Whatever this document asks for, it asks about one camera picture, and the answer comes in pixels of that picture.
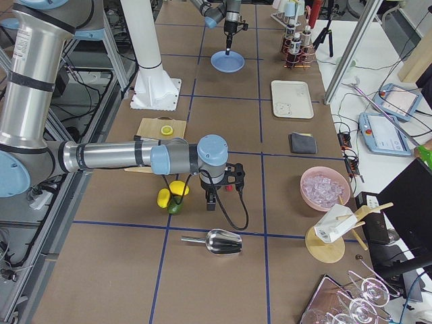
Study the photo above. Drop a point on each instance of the wooden cutting board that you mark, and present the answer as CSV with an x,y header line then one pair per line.
x,y
148,135

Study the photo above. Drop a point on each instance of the dark tea bottle rear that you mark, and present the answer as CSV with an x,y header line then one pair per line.
x,y
306,36

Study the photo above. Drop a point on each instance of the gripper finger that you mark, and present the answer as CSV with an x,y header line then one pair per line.
x,y
228,47
211,204

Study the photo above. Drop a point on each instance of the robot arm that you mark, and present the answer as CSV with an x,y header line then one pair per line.
x,y
228,11
27,159

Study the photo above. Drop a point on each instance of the yellow lemon large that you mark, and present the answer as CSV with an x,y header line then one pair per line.
x,y
179,188

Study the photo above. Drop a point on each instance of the wine glass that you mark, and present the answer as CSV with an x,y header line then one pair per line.
x,y
372,289
358,309

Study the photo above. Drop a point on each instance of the wine glass lower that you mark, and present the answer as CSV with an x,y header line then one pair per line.
x,y
358,309

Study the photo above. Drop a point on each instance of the pink bowl of ice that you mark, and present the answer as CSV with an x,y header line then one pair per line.
x,y
323,187

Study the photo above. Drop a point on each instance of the cream bear tray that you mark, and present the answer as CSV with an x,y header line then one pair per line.
x,y
291,99

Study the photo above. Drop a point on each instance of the teach pendant near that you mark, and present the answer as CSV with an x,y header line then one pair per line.
x,y
381,136

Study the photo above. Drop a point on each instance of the teach pendant far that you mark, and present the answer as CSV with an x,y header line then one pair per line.
x,y
398,101

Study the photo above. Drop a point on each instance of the white paper carton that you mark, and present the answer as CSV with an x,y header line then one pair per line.
x,y
335,223

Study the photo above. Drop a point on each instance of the lemon half slice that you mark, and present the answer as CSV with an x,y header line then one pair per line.
x,y
166,130

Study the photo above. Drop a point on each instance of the aluminium frame post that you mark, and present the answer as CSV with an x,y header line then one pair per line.
x,y
360,30

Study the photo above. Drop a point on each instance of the dark tea bottle right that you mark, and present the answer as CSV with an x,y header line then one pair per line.
x,y
295,44

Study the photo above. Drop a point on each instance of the dark tea bottle left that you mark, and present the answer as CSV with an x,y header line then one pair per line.
x,y
290,31

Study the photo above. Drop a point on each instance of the green lime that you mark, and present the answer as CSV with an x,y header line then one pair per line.
x,y
175,205

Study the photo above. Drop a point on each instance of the black monitor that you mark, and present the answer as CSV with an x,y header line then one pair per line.
x,y
410,192

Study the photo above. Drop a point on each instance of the wine glass upper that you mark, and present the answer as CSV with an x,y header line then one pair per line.
x,y
372,289

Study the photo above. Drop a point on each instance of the round wooden stand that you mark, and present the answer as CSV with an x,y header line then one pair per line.
x,y
333,252

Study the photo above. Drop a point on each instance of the grey folded cloth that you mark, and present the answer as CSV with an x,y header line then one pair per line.
x,y
302,143

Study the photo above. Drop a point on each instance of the yellow lemon small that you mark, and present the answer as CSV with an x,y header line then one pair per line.
x,y
163,198

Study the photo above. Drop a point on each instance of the copper wire bottle rack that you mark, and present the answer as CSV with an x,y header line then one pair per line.
x,y
302,60

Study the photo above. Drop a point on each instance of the teach pendant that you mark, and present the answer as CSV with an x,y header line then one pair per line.
x,y
398,101
381,136

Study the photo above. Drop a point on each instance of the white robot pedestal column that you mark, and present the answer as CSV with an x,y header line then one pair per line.
x,y
153,89

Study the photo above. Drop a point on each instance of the steel ice scoop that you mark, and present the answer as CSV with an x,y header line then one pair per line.
x,y
218,241

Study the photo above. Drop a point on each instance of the dark tea bottle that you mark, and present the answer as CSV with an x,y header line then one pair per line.
x,y
295,44
290,31
306,36

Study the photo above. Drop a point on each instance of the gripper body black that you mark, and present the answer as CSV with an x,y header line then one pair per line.
x,y
208,187
230,28

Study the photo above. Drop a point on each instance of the blue plate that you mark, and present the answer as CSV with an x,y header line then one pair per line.
x,y
227,63

